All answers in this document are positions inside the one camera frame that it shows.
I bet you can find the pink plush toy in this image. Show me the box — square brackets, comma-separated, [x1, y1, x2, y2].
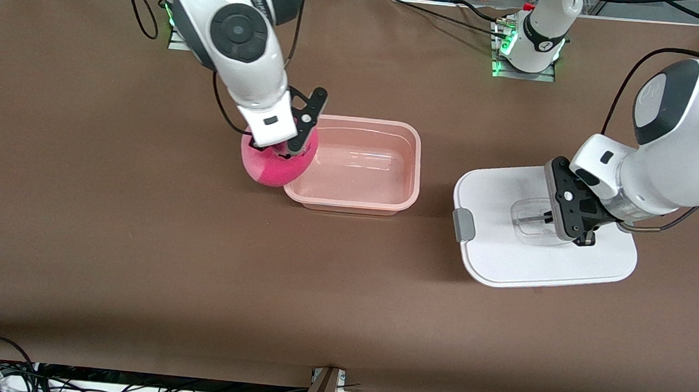
[238, 121, 320, 191]

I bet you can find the white plastic box lid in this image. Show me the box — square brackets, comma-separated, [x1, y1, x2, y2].
[447, 159, 644, 298]

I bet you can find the pink plastic box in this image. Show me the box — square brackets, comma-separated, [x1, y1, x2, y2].
[281, 112, 424, 219]

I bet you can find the grey lid latch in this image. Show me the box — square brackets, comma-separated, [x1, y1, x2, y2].
[452, 207, 477, 244]

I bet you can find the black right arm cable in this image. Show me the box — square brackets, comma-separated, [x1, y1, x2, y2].
[209, 71, 258, 136]

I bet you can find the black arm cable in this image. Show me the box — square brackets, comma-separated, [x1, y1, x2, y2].
[209, 71, 258, 136]
[600, 44, 699, 142]

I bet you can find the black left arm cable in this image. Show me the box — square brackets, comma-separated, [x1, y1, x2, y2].
[600, 44, 699, 142]

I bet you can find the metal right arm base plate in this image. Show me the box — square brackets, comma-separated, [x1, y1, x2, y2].
[168, 20, 201, 52]

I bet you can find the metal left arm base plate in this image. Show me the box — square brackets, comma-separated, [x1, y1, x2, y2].
[489, 12, 561, 83]

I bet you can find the long black table cable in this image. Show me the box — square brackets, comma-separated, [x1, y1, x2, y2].
[388, 0, 511, 40]

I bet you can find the short black table cable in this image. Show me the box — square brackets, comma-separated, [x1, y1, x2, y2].
[454, 0, 508, 26]

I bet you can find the metal edge bracket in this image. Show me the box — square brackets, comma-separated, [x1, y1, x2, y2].
[311, 366, 348, 392]

